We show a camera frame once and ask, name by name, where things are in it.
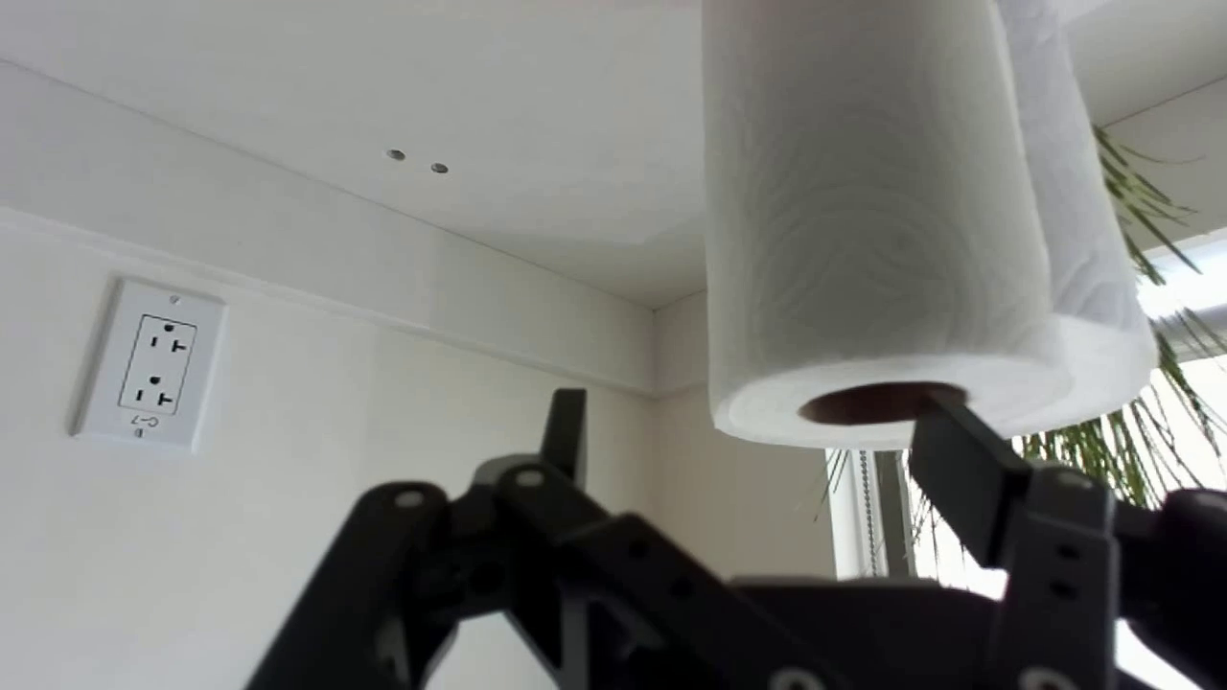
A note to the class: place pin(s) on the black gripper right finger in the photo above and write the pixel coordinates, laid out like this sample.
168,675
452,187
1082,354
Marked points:
980,479

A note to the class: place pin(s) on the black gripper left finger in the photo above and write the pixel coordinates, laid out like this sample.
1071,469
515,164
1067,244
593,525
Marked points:
565,444

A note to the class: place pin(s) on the white paper towel roll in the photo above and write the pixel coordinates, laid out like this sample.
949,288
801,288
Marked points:
866,192

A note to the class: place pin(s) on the green leafy plant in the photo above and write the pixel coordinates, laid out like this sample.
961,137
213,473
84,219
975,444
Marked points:
1142,444

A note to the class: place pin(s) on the white wall power outlet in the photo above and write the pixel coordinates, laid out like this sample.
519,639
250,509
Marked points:
154,366

